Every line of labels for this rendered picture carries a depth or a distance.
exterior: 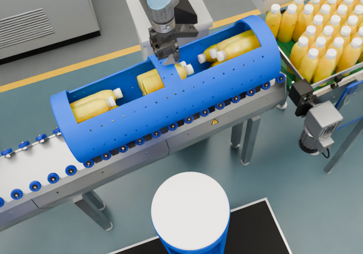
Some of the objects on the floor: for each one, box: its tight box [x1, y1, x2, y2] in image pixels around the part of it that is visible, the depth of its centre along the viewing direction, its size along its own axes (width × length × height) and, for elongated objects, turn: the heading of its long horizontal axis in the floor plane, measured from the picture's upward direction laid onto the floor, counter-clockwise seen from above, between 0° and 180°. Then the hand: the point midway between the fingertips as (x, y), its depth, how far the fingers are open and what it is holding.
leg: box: [231, 122, 244, 149], centre depth 227 cm, size 6×6×63 cm
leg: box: [241, 115, 261, 166], centre depth 220 cm, size 6×6×63 cm
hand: (175, 61), depth 138 cm, fingers closed, pressing on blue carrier
